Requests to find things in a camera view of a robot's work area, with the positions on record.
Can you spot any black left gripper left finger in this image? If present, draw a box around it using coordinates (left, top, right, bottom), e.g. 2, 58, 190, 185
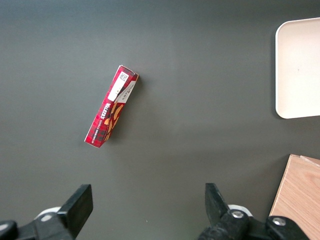
0, 184, 94, 240

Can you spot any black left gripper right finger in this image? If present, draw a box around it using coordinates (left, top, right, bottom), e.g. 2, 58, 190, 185
196, 182, 309, 240

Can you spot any white rectangular tray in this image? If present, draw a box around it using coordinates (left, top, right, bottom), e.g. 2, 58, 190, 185
274, 17, 320, 120

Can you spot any wooden drawer cabinet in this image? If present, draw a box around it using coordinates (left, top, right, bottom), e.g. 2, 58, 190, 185
268, 153, 320, 240

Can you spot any red tartan cookie box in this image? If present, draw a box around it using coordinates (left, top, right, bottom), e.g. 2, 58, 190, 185
83, 64, 140, 149

